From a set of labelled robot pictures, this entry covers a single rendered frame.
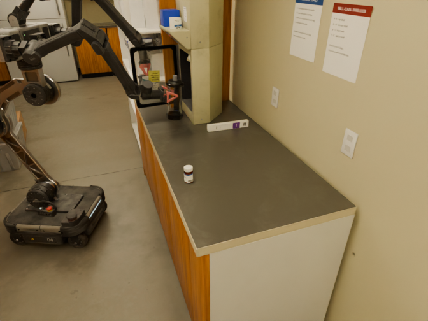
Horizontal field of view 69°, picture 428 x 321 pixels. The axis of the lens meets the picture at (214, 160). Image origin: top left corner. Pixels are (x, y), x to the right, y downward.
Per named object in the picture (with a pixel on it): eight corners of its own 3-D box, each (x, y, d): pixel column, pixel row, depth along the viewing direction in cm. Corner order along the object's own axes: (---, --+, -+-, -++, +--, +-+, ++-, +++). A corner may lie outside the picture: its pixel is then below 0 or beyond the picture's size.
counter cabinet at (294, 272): (205, 163, 344) (204, 82, 298) (318, 337, 177) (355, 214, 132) (144, 174, 324) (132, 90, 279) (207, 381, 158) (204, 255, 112)
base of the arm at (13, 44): (16, 58, 167) (8, 35, 161) (30, 58, 166) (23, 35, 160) (5, 62, 160) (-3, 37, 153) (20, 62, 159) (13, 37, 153)
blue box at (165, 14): (176, 24, 198) (175, 8, 193) (180, 26, 190) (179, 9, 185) (160, 25, 195) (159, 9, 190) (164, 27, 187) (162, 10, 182)
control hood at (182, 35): (177, 40, 205) (176, 23, 200) (191, 49, 179) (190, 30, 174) (160, 41, 202) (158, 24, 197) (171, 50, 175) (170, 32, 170)
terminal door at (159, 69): (179, 102, 225) (176, 44, 204) (137, 108, 214) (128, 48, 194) (179, 102, 225) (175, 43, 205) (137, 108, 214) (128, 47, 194)
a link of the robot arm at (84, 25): (88, 11, 144) (83, 26, 139) (109, 34, 155) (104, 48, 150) (25, 42, 162) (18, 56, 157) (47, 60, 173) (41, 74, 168)
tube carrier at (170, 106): (179, 111, 205) (180, 79, 194) (185, 118, 196) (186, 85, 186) (164, 113, 201) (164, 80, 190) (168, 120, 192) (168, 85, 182)
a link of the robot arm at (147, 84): (132, 87, 187) (129, 98, 183) (132, 74, 177) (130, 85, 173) (151, 92, 189) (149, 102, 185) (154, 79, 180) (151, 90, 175)
